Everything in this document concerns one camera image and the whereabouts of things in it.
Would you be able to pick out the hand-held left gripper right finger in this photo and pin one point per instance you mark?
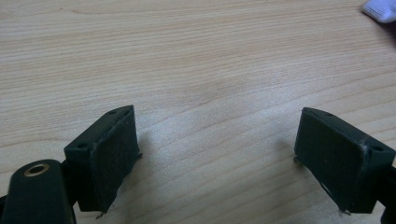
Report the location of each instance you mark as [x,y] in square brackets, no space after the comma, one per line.
[339,161]

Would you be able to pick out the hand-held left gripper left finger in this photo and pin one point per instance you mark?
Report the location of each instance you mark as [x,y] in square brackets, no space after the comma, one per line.
[106,155]

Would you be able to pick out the white ribbed object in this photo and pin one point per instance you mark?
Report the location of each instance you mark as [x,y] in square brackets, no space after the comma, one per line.
[380,10]

